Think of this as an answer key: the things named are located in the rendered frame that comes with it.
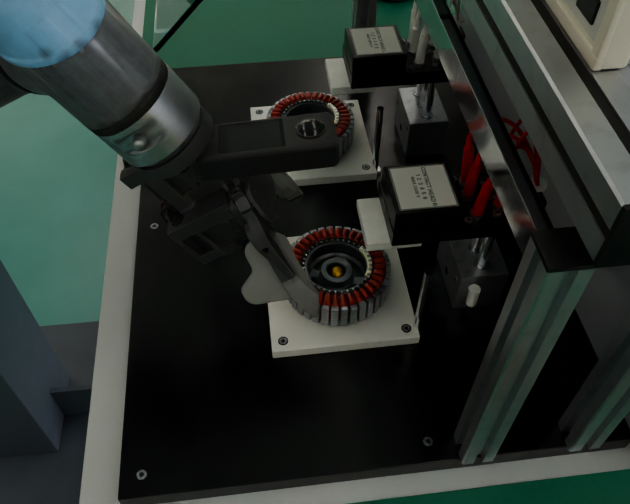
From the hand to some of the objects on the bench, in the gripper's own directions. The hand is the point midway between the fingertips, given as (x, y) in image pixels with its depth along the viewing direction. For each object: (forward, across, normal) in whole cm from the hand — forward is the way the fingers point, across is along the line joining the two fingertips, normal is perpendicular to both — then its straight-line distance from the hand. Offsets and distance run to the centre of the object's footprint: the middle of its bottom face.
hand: (315, 251), depth 65 cm
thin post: (+11, -18, +5) cm, 22 cm away
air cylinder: (+15, 0, +11) cm, 18 cm away
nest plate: (+7, -24, -2) cm, 25 cm away
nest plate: (+7, 0, -2) cm, 8 cm away
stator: (+6, 0, -1) cm, 6 cm away
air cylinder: (+15, -24, +11) cm, 30 cm away
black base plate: (+10, -12, -1) cm, 16 cm away
